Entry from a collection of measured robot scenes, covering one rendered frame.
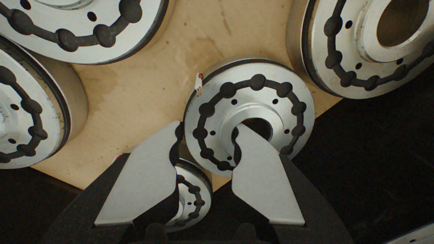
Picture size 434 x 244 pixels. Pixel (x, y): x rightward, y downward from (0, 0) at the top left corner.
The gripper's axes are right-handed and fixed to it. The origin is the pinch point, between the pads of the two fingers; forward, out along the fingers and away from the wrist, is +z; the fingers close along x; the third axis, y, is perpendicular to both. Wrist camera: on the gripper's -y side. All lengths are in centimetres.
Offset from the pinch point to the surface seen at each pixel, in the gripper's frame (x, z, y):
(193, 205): -1.3, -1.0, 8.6
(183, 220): -2.5, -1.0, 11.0
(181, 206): -2.3, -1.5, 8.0
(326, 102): 11.2, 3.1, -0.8
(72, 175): -14.1, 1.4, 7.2
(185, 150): -2.2, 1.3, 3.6
